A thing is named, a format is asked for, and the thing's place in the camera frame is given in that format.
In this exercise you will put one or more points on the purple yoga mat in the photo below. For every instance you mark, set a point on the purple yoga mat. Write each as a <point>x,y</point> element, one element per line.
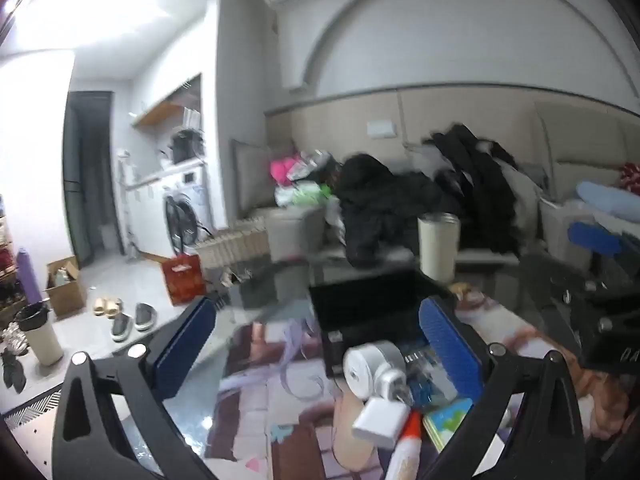
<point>27,277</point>

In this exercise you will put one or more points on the grey sofa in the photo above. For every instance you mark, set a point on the grey sofa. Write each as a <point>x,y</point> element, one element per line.
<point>572,144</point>

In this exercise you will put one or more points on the black microwave oven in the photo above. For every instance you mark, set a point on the black microwave oven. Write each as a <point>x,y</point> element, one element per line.
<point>186,144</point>

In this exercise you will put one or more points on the red gift bag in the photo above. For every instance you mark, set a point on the red gift bag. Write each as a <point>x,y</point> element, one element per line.
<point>183,278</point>

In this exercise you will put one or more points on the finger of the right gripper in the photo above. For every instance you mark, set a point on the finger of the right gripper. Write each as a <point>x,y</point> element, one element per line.
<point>594,238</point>

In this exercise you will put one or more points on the brown cardboard box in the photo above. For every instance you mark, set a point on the brown cardboard box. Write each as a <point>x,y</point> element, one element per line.
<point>67,295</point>

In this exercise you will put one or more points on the black jacket on sofa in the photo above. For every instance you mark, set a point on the black jacket on sofa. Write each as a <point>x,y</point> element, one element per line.
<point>380,208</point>

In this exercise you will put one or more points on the dark clothes pile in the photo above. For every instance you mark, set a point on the dark clothes pile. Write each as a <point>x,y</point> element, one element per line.
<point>486,202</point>

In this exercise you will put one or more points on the woven laundry basket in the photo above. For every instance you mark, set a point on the woven laundry basket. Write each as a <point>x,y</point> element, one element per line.
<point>245,241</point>

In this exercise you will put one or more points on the black cardboard box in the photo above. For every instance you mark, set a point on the black cardboard box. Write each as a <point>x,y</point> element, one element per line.
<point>383,307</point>

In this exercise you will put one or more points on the beige slipper pair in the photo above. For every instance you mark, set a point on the beige slipper pair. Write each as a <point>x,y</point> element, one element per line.
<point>109,307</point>

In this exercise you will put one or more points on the white wall socket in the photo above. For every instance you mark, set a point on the white wall socket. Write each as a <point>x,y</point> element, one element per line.
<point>381,129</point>

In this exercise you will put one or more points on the anime printed desk mat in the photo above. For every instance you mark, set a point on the anime printed desk mat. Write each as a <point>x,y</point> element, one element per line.
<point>279,414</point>

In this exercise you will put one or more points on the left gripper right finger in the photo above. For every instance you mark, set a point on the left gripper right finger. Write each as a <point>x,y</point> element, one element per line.
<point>546,441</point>

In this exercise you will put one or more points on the cream tumbler cup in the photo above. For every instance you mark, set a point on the cream tumbler cup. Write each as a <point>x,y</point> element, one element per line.
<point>438,244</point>

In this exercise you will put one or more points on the grey sofa cushion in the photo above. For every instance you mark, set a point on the grey sofa cushion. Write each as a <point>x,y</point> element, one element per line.
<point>254,186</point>

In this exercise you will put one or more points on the grey slipper pair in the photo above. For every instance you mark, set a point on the grey slipper pair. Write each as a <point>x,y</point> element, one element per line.
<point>143,320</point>

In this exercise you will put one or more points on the green white tissue pack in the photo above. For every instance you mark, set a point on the green white tissue pack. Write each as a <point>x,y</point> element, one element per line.
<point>441,424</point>

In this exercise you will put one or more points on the small blue bottle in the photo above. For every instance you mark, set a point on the small blue bottle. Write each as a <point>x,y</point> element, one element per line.
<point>420,366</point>

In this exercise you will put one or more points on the white power adapter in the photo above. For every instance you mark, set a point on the white power adapter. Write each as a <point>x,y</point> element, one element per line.
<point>380,422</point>

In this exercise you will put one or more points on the glue bottle orange cap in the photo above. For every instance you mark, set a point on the glue bottle orange cap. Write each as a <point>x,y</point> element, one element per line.
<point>405,460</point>

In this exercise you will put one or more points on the green wet wipes pack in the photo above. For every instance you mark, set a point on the green wet wipes pack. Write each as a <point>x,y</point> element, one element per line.
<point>309,194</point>

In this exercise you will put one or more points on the white bin black liner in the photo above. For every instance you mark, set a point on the white bin black liner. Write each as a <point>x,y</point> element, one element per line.
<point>34,322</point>

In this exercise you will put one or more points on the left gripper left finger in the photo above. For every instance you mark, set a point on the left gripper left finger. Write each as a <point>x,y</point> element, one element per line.
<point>88,439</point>

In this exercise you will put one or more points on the white washing machine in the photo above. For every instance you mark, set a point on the white washing machine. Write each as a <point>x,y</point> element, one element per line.
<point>188,217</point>

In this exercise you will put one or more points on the pink plush toy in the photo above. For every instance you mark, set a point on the pink plush toy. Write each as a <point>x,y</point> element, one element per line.
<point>279,169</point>

